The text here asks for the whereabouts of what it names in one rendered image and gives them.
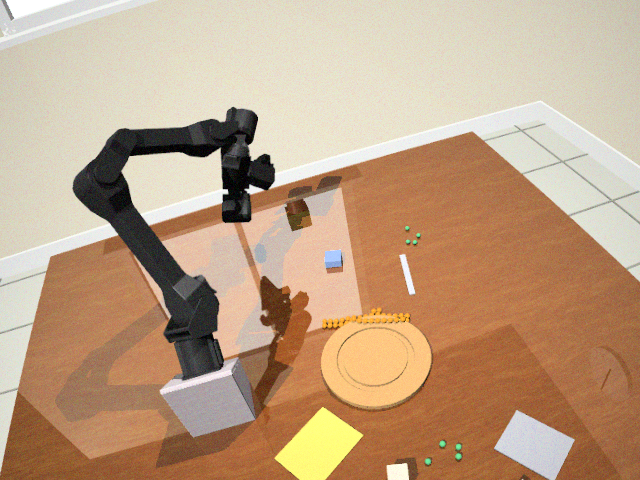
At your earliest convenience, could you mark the white flat bar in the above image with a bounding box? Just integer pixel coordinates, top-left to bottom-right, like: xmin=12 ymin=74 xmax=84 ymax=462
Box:
xmin=400 ymin=254 xmax=415 ymax=295

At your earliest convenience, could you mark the tan round board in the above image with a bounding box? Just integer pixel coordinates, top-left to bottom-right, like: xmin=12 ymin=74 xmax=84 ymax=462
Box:
xmin=321 ymin=315 xmax=432 ymax=409

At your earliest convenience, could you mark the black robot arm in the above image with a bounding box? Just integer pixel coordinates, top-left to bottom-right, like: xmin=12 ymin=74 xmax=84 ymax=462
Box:
xmin=73 ymin=107 xmax=275 ymax=381

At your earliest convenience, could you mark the white rectangular sheet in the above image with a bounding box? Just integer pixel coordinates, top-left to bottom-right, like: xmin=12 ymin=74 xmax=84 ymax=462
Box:
xmin=494 ymin=410 xmax=575 ymax=480

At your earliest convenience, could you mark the pale yellow rectangular card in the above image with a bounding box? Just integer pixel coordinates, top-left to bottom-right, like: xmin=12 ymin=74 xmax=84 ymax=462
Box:
xmin=274 ymin=407 xmax=363 ymax=480

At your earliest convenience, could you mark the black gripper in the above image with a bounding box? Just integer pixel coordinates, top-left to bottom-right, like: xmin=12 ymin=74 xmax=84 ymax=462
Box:
xmin=221 ymin=165 xmax=251 ymax=223

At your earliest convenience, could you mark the light blue flat block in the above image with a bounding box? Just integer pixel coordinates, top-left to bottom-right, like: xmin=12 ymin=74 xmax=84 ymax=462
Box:
xmin=325 ymin=250 xmax=342 ymax=268

